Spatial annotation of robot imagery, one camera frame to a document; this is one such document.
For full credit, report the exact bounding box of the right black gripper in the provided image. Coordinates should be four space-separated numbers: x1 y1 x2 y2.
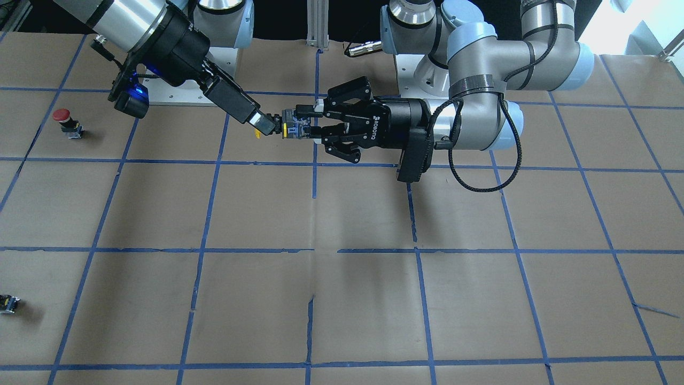
150 10 276 135

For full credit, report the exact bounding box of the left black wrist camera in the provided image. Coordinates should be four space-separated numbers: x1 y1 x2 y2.
397 127 434 183

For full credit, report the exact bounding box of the red push button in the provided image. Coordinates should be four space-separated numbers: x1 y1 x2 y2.
52 108 83 139

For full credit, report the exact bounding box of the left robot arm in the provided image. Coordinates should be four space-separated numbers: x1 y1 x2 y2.
280 1 594 172

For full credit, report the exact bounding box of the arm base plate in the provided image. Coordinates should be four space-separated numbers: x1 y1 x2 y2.
142 47 241 107
395 54 450 98

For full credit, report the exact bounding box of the green push button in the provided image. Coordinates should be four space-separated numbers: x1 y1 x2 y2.
0 294 21 314

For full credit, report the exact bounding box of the aluminium frame post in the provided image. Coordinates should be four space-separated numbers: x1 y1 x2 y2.
306 0 329 51

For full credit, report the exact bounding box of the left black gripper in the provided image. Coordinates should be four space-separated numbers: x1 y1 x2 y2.
296 76 431 163

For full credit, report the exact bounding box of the silver cable connector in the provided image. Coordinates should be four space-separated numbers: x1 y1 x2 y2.
344 41 383 58

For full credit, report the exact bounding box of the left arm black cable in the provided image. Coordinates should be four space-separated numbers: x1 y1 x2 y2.
430 0 562 192

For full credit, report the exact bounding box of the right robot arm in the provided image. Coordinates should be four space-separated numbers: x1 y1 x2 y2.
58 1 282 135

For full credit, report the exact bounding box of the yellow push button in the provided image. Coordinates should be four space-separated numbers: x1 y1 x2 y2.
255 108 316 139

